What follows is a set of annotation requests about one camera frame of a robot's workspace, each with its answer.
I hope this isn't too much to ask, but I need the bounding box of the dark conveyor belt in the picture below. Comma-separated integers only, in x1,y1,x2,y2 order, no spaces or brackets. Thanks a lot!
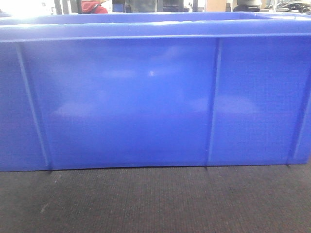
0,165,311,233

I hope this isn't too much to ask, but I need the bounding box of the blue plastic bin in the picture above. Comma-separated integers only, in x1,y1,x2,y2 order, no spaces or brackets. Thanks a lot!
0,12,311,171

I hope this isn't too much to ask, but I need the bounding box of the person in red jacket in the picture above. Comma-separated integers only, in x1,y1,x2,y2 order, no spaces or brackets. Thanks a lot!
81,0,108,14

